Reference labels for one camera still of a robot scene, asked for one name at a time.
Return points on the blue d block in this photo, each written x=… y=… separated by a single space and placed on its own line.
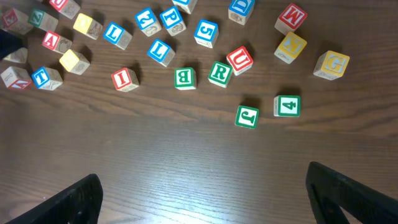
x=240 y=10
x=186 y=5

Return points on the red E block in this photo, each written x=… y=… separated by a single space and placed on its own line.
x=16 y=21

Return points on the blue 2 block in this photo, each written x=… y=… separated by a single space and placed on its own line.
x=148 y=22

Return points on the blue l block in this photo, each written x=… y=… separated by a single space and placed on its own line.
x=117 y=35
x=161 y=52

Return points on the wooden block red side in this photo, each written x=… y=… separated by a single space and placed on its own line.
x=16 y=78

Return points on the blue 5 block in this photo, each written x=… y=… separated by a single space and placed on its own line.
x=206 y=33

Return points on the blue L block left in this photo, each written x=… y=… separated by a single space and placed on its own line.
x=117 y=35

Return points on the yellow C block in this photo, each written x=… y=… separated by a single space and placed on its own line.
x=19 y=56

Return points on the yellow G block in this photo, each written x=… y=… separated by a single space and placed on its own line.
x=331 y=65

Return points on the red U block right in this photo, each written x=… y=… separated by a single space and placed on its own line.
x=240 y=60

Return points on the red M block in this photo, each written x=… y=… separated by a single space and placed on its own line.
x=290 y=19

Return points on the blue D block right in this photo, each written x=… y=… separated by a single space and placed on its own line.
x=240 y=10

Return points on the red A block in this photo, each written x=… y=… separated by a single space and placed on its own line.
x=56 y=43

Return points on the green J block bottom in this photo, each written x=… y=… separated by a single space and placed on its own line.
x=247 y=117

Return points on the yellow S block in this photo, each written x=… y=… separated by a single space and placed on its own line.
x=74 y=62

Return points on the red I block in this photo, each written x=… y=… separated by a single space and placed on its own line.
x=125 y=80

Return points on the green B block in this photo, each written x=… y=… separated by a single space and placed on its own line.
x=185 y=79

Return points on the blue P block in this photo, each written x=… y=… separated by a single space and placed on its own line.
x=173 y=21

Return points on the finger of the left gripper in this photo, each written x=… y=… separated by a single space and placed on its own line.
x=9 y=44

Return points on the yellow K block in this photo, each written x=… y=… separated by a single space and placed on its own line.
x=290 y=48

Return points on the yellow O block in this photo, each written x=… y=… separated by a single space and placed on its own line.
x=87 y=26

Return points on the blue L block right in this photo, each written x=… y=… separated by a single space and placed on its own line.
x=161 y=52

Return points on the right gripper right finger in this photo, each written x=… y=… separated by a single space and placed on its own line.
x=331 y=192

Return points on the blue D block left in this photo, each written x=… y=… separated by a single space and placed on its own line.
x=186 y=5

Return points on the green Z block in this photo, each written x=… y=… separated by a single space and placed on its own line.
x=42 y=20

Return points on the green R block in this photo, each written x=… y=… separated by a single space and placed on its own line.
x=220 y=74

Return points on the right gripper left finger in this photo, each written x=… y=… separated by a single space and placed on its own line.
x=79 y=203

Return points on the blue T block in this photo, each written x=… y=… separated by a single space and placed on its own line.
x=47 y=78

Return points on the green 4 block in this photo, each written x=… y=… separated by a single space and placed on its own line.
x=287 y=105

